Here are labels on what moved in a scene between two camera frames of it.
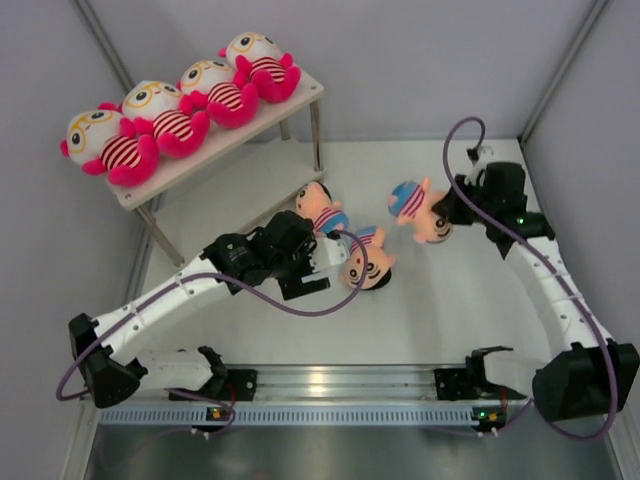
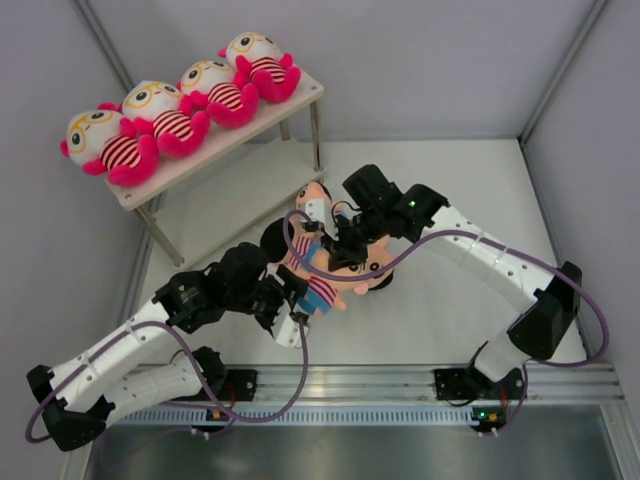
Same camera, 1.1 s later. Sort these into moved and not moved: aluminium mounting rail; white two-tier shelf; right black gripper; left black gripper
Moved: right black gripper; left black gripper
Not moved: aluminium mounting rail; white two-tier shelf
